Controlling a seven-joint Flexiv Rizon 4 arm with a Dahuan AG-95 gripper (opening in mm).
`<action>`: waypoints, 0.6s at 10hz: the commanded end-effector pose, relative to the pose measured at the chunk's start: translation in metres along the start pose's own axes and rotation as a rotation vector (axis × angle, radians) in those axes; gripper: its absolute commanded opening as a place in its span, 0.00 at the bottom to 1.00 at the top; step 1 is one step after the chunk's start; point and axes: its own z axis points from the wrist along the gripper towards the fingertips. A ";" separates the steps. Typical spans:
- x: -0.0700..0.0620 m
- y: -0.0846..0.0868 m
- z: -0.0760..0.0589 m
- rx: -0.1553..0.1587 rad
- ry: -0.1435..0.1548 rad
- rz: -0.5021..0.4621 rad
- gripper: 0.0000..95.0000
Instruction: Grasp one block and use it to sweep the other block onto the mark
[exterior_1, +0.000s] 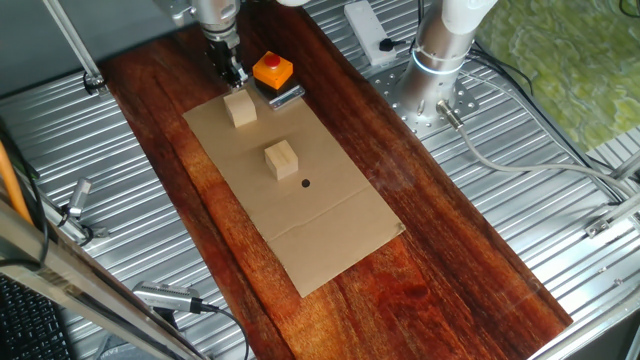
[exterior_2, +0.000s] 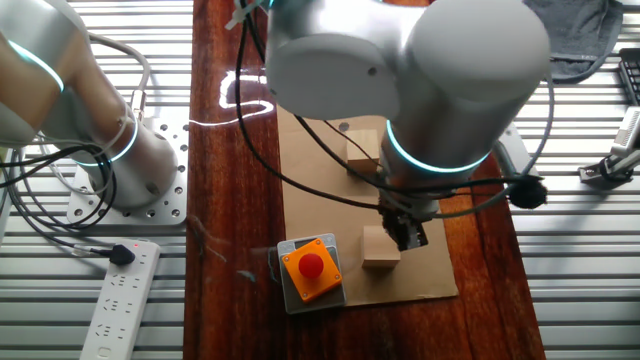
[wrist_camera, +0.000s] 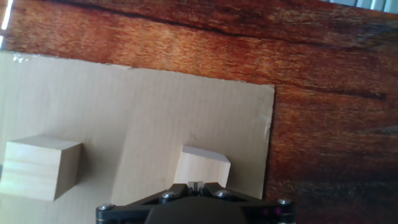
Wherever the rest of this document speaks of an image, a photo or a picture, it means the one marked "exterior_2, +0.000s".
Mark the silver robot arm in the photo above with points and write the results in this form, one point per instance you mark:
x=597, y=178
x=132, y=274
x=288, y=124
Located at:
x=450, y=75

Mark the black keyboard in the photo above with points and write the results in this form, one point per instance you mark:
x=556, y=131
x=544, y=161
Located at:
x=632, y=75

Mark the white power strip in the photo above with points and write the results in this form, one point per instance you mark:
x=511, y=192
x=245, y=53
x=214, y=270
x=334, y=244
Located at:
x=120, y=310

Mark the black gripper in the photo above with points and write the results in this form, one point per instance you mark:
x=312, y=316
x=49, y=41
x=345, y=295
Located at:
x=410, y=212

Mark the red-brown wooden board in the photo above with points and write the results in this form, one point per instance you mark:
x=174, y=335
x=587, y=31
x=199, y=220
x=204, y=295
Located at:
x=235, y=175

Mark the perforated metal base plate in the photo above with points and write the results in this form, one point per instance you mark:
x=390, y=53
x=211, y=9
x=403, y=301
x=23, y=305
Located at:
x=170, y=210

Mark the brown cardboard sheet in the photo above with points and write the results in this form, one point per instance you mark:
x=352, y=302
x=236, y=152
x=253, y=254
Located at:
x=320, y=215

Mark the small silver camera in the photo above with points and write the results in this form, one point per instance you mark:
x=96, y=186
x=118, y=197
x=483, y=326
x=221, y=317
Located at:
x=627, y=132

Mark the metal camera mount rail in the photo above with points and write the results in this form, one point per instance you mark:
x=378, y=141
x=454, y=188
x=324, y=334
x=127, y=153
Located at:
x=605, y=175

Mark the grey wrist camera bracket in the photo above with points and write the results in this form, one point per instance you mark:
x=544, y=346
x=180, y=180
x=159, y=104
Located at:
x=511, y=147

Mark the grey towel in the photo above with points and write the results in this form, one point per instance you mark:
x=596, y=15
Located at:
x=580, y=30

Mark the orange red emergency stop button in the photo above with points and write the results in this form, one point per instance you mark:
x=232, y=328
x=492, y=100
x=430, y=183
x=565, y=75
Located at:
x=330, y=302

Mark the black power plug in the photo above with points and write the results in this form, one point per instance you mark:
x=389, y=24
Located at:
x=122, y=255

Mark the light wooden block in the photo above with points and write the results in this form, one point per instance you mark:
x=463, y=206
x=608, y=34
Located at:
x=377, y=250
x=360, y=150

